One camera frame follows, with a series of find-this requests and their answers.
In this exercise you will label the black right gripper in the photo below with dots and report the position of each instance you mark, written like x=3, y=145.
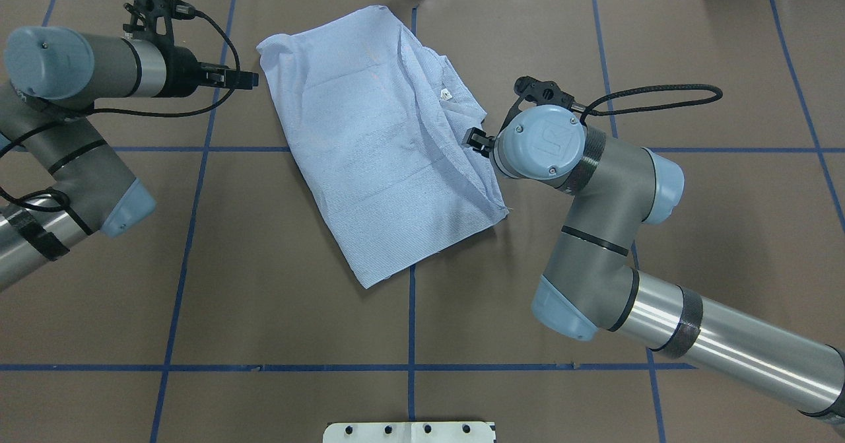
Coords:
x=478, y=140

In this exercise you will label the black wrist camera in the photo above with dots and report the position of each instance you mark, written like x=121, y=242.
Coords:
x=541, y=93
x=152, y=20

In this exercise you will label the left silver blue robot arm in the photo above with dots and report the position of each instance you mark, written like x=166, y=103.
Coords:
x=55, y=77

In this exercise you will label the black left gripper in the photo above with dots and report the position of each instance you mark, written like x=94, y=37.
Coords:
x=182, y=73

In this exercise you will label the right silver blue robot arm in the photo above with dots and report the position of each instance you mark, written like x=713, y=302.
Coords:
x=587, y=284

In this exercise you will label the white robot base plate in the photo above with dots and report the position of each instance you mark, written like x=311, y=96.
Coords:
x=424, y=431

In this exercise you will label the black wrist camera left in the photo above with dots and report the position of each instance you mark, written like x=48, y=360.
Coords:
x=152, y=20

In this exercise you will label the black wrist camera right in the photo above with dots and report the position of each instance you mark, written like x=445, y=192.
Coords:
x=541, y=93

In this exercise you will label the light blue striped shirt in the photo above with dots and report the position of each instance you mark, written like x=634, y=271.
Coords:
x=376, y=122

